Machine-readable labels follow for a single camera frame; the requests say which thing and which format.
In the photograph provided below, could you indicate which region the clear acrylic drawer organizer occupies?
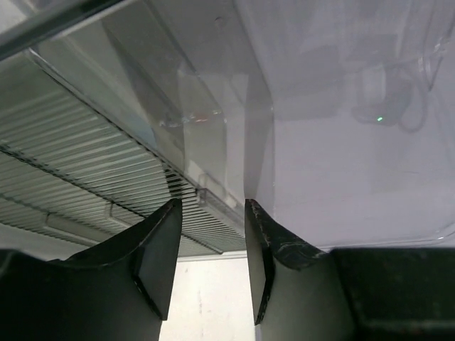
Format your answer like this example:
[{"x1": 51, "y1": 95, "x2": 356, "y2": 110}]
[{"x1": 1, "y1": 1, "x2": 454, "y2": 259}]

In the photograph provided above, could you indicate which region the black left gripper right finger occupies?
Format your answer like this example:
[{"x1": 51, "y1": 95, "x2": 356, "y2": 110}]
[{"x1": 245, "y1": 199, "x2": 454, "y2": 340}]

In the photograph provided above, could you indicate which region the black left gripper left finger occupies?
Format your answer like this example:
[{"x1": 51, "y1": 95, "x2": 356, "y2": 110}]
[{"x1": 1, "y1": 198, "x2": 182, "y2": 340}]

